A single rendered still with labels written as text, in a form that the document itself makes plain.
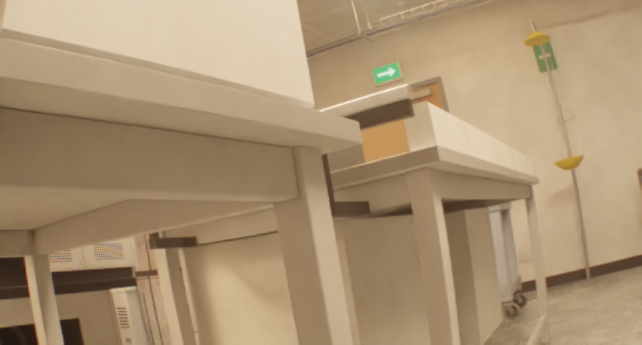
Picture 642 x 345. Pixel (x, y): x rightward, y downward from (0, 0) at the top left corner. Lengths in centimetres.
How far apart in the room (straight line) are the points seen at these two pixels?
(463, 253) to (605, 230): 270
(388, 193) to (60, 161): 80
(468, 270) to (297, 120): 175
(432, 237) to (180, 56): 70
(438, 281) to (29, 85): 87
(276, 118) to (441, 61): 465
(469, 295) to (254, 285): 114
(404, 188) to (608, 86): 393
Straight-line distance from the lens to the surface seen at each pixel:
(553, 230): 478
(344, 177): 108
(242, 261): 140
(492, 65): 501
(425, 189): 105
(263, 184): 58
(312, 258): 63
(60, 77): 36
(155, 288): 194
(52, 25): 40
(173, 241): 134
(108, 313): 293
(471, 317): 228
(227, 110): 48
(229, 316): 146
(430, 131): 107
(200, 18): 53
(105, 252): 304
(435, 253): 105
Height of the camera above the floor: 74
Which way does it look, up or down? 9 degrees up
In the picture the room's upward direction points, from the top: 9 degrees counter-clockwise
